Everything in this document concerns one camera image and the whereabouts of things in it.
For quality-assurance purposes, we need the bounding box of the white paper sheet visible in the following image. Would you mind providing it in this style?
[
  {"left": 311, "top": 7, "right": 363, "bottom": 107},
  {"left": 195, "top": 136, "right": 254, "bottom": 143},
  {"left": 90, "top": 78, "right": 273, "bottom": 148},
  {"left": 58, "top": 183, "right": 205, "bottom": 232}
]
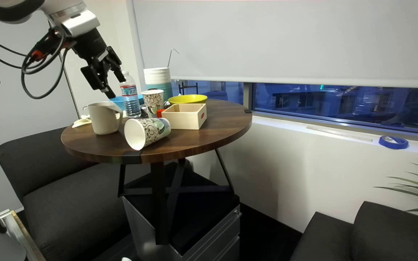
[{"left": 71, "top": 116, "right": 92, "bottom": 130}]

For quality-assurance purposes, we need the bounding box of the blue bowl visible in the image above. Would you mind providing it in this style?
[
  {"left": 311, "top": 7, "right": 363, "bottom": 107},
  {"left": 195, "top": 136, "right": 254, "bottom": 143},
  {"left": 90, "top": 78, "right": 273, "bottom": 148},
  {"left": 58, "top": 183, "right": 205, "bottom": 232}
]
[{"left": 109, "top": 94, "right": 145, "bottom": 113}]

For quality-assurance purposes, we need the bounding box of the silver metal frame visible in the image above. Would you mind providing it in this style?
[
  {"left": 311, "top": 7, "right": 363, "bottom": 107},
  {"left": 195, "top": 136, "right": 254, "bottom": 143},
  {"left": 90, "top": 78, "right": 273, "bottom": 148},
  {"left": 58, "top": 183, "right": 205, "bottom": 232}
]
[{"left": 0, "top": 207, "right": 47, "bottom": 261}]

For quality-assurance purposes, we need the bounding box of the yellow plate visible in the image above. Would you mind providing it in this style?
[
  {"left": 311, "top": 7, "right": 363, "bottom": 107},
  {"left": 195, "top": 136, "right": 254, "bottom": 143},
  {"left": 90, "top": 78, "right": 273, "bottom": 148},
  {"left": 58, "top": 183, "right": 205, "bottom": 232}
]
[{"left": 167, "top": 93, "right": 209, "bottom": 106}]

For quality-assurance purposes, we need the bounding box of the blue tape roll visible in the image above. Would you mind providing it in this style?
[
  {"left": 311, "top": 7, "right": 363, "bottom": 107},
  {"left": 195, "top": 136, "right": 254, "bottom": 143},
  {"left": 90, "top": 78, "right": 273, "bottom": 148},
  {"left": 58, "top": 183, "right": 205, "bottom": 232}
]
[{"left": 378, "top": 133, "right": 411, "bottom": 151}]

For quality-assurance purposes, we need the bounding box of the patterned paper cup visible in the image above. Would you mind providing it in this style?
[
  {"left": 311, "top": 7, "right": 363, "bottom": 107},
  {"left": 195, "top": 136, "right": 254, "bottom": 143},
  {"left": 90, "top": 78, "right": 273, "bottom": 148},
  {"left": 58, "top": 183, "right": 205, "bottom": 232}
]
[
  {"left": 122, "top": 116, "right": 173, "bottom": 152},
  {"left": 141, "top": 88, "right": 166, "bottom": 119}
]

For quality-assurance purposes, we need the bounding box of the window with dark glass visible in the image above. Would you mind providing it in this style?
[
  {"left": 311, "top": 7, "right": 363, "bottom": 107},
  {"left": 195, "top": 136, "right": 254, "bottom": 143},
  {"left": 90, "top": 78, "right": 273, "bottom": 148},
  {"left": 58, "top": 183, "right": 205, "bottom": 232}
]
[{"left": 172, "top": 78, "right": 418, "bottom": 139}]

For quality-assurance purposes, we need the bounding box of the light wooden box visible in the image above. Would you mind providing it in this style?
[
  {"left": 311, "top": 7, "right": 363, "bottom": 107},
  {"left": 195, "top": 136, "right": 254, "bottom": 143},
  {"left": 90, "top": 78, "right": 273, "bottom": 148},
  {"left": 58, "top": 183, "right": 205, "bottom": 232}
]
[{"left": 161, "top": 101, "right": 209, "bottom": 130}]

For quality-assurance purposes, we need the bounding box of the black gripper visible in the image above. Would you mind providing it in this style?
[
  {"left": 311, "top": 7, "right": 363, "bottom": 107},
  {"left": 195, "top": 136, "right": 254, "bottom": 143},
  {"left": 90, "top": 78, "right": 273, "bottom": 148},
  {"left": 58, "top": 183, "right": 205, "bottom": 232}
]
[{"left": 71, "top": 27, "right": 128, "bottom": 100}]

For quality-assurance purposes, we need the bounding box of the dark grey sofa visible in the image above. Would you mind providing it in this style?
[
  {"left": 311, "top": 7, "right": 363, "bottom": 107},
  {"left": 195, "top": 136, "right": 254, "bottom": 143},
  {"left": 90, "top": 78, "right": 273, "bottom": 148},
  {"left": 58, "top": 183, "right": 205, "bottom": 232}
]
[{"left": 0, "top": 126, "right": 143, "bottom": 261}]

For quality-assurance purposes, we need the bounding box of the black cable with orange plug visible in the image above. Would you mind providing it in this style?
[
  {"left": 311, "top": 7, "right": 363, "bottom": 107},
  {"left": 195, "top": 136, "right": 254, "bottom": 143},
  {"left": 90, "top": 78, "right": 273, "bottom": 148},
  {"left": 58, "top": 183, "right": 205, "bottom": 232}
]
[{"left": 0, "top": 26, "right": 66, "bottom": 75}]

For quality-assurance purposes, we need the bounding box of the thin metal wire hook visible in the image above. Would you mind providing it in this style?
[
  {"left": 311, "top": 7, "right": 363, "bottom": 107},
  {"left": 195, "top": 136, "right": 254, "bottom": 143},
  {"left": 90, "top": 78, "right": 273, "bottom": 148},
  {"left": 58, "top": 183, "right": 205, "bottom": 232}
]
[{"left": 166, "top": 46, "right": 182, "bottom": 69}]

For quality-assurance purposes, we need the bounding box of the white roller blind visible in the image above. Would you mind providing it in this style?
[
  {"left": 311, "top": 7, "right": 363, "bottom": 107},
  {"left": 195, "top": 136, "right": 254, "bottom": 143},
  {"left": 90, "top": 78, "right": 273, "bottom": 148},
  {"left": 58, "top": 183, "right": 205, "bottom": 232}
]
[{"left": 131, "top": 0, "right": 418, "bottom": 90}]

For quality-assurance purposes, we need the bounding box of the black looped cable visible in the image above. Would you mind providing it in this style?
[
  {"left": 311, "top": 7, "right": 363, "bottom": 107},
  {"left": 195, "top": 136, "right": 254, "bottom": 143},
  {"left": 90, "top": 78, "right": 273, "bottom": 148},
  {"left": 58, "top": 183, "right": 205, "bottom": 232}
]
[{"left": 21, "top": 38, "right": 70, "bottom": 101}]

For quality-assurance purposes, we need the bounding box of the round dark wooden table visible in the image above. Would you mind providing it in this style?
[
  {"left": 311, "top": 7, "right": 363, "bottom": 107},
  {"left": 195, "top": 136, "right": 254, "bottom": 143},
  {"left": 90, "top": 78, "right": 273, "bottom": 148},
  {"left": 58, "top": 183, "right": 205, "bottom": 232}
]
[{"left": 60, "top": 98, "right": 254, "bottom": 245}]

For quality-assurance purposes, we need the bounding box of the dark grey armchair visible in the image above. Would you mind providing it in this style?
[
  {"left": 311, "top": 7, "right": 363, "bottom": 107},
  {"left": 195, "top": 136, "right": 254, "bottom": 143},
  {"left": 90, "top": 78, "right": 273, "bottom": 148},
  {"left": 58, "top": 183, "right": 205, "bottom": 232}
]
[{"left": 289, "top": 200, "right": 418, "bottom": 261}]

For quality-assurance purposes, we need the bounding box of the clear plastic water bottle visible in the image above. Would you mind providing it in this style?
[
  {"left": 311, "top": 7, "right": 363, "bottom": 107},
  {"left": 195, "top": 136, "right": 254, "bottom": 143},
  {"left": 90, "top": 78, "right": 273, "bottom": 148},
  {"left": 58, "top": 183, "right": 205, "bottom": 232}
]
[{"left": 119, "top": 71, "right": 143, "bottom": 119}]

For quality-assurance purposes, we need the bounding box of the white and teal container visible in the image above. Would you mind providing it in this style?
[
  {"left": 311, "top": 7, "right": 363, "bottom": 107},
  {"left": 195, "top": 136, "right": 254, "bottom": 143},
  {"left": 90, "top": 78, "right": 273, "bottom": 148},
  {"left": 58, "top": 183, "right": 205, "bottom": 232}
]
[{"left": 143, "top": 65, "right": 174, "bottom": 101}]

